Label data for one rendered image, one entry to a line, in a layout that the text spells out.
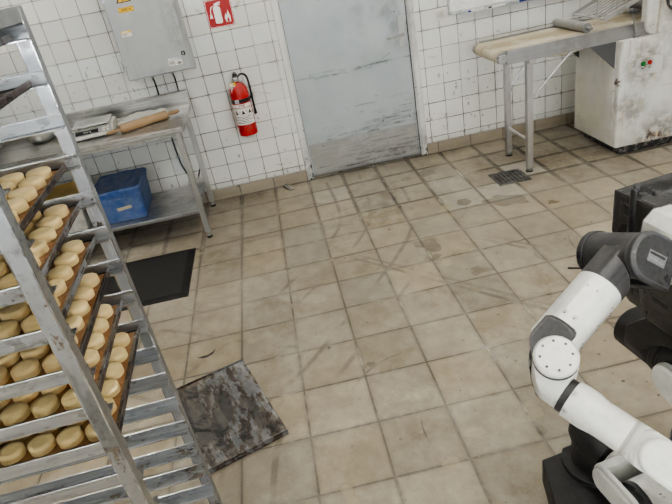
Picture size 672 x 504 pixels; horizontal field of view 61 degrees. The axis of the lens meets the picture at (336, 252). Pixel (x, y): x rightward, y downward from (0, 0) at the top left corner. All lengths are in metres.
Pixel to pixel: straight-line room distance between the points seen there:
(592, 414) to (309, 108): 4.21
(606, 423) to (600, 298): 0.23
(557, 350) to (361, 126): 4.18
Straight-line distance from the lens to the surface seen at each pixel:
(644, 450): 1.06
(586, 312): 1.14
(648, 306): 1.46
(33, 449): 1.33
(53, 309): 1.05
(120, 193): 4.57
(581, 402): 1.09
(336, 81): 4.98
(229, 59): 4.87
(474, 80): 5.26
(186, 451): 1.85
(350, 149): 5.14
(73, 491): 1.35
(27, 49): 1.38
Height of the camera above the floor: 1.83
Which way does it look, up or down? 28 degrees down
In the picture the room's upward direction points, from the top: 11 degrees counter-clockwise
